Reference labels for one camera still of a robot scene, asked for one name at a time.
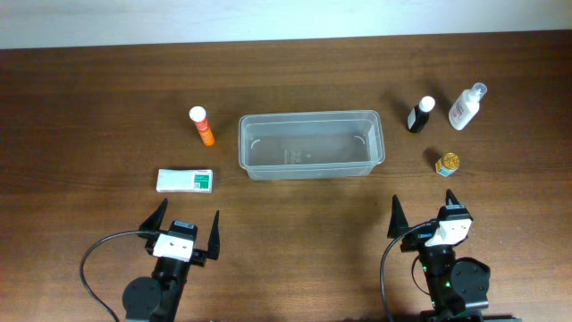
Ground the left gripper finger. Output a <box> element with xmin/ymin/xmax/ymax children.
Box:
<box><xmin>206</xmin><ymin>211</ymin><xmax>221</xmax><ymax>260</ymax></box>
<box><xmin>138</xmin><ymin>199</ymin><xmax>168</xmax><ymax>239</ymax></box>

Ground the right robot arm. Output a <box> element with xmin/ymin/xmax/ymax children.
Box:
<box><xmin>380</xmin><ymin>190</ymin><xmax>491</xmax><ymax>322</ymax></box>

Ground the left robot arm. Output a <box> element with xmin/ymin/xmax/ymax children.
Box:
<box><xmin>122</xmin><ymin>199</ymin><xmax>221</xmax><ymax>322</ymax></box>

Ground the orange tablet tube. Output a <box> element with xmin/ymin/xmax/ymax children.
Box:
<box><xmin>189</xmin><ymin>106</ymin><xmax>215</xmax><ymax>147</ymax></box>

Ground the clear plastic container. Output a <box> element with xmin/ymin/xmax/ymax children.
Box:
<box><xmin>239</xmin><ymin>110</ymin><xmax>385</xmax><ymax>181</ymax></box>

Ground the dark brown syrup bottle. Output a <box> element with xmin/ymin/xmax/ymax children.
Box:
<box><xmin>407</xmin><ymin>96</ymin><xmax>435</xmax><ymax>133</ymax></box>

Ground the small gold lid jar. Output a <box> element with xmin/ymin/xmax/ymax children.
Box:
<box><xmin>435</xmin><ymin>153</ymin><xmax>460</xmax><ymax>177</ymax></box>

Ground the white spray bottle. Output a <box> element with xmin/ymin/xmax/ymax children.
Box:
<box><xmin>448</xmin><ymin>82</ymin><xmax>487</xmax><ymax>131</ymax></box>

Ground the white green medicine box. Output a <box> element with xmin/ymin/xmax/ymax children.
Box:
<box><xmin>156</xmin><ymin>169</ymin><xmax>214</xmax><ymax>193</ymax></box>

